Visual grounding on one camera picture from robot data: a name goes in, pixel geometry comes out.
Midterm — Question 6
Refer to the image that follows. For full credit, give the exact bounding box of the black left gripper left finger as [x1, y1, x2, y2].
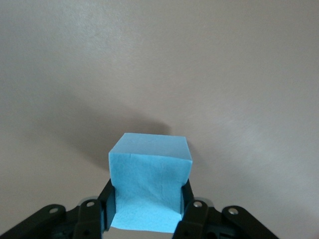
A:
[73, 179, 118, 239]

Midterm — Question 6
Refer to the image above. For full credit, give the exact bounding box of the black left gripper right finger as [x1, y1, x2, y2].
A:
[174, 179, 214, 239]

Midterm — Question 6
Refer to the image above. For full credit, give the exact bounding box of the blue foam block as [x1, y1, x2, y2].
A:
[108, 132, 193, 234]

